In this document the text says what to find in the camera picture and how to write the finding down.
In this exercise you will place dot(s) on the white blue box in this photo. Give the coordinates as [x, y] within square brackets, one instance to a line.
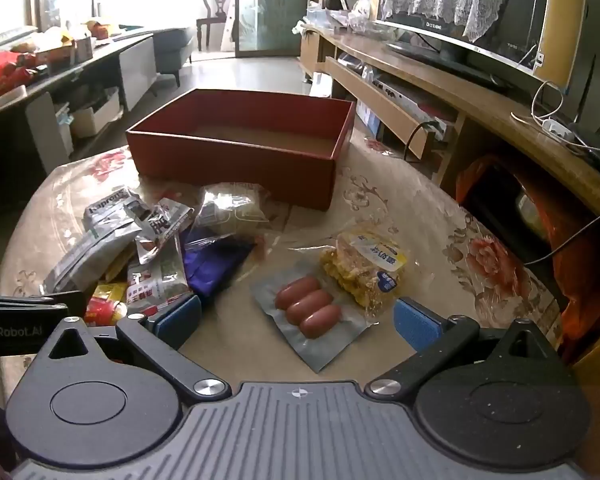
[64, 127]

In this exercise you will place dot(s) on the flat screen television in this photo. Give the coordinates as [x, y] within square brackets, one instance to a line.
[505, 10]

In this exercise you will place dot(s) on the silver red snack packet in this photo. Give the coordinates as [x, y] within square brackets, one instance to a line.
[162, 225]

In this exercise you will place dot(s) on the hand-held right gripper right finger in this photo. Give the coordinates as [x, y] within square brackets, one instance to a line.
[417, 325]

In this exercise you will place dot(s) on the yellow corn snack packet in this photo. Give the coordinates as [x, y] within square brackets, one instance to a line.
[365, 260]

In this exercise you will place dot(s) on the white paper on floor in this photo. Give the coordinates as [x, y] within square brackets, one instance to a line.
[320, 85]

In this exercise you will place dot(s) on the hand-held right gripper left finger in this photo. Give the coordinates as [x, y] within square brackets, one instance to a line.
[180, 317]

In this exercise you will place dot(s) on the pile of snack packets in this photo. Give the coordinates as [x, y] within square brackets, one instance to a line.
[20, 67]

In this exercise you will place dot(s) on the blue white carton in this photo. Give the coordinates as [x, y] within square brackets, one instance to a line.
[367, 115]

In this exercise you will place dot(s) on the yellow red snack packet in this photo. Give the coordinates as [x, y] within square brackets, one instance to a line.
[105, 305]

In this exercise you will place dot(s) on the wooden television stand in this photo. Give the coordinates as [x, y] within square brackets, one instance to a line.
[360, 45]

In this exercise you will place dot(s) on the red flat item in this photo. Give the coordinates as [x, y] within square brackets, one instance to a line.
[437, 111]

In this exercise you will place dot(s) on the dark wooden chair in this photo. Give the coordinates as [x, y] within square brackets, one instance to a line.
[215, 0]

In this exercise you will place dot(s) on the purple snack packet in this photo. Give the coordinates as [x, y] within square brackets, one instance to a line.
[215, 265]

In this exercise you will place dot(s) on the grey green sofa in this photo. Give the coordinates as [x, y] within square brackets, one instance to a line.
[172, 52]

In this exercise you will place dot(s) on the sliding glass door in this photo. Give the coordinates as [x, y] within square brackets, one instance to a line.
[275, 10]

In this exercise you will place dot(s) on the vacuum-packed sausage packet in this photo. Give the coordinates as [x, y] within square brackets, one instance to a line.
[307, 307]

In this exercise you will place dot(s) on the clear bread packet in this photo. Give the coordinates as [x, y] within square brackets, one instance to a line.
[230, 210]

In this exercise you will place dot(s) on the orange plastic bag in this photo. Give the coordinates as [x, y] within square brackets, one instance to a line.
[545, 220]

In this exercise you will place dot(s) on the dark coffee table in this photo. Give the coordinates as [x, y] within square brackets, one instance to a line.
[135, 67]

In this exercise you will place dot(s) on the white media player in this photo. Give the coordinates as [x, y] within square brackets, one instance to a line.
[405, 95]

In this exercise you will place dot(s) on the red cardboard box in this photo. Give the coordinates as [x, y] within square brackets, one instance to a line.
[230, 160]

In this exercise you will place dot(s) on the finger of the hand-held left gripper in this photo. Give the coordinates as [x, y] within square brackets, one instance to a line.
[40, 299]

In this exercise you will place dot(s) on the dark green cushion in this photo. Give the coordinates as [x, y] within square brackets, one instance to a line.
[7, 37]

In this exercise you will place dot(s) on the clear plastic bag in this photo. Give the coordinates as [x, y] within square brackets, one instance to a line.
[362, 12]

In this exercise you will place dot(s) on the white storage box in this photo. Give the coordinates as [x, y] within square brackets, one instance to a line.
[95, 115]

